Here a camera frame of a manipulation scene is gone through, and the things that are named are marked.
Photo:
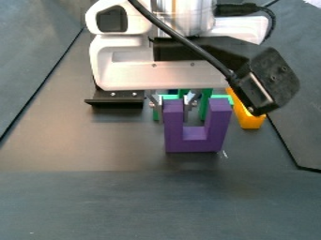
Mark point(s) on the green stepped arch block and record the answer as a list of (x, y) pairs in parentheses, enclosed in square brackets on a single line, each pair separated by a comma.
[(202, 101)]

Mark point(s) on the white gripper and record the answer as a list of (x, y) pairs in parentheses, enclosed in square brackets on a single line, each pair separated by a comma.
[(123, 62)]

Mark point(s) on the blue U-shaped block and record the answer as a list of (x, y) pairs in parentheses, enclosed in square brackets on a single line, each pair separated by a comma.
[(172, 91)]

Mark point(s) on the purple U-shaped block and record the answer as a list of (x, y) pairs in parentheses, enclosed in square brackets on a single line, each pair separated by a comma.
[(195, 139)]

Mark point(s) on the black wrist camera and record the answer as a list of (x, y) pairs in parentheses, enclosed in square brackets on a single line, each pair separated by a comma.
[(264, 82)]

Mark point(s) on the black angle bracket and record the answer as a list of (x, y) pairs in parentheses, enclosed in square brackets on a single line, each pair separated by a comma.
[(116, 99)]

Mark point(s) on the yellow long bar block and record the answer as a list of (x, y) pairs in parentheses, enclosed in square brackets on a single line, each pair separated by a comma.
[(247, 121)]

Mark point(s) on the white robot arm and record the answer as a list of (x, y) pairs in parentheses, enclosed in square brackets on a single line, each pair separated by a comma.
[(129, 68)]

